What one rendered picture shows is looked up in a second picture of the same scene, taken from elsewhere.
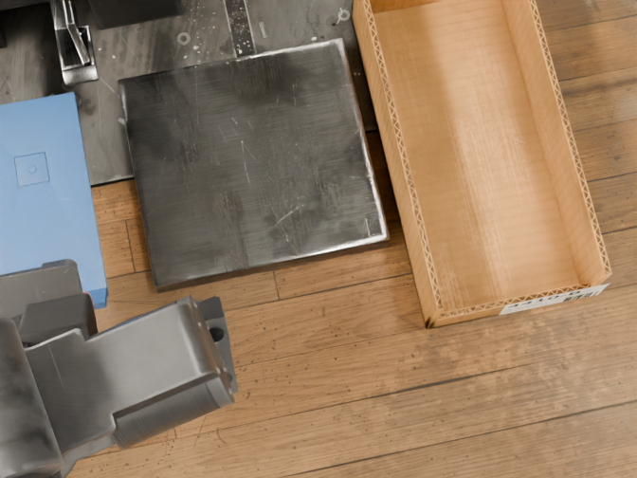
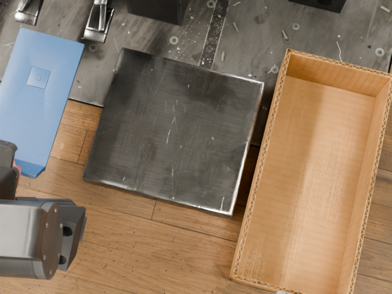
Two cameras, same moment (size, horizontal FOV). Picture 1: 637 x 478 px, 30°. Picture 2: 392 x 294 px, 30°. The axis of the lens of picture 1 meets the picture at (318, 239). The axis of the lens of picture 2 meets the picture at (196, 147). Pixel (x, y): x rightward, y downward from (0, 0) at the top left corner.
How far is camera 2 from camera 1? 0.11 m
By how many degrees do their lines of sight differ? 7
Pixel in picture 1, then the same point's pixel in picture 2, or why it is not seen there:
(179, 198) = (122, 133)
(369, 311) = (199, 252)
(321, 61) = (245, 91)
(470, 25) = (347, 110)
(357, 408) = not seen: outside the picture
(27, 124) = (48, 51)
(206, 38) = (186, 46)
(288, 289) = (159, 216)
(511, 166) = (328, 207)
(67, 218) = (44, 115)
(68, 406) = not seen: outside the picture
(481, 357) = not seen: outside the picture
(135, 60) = (140, 39)
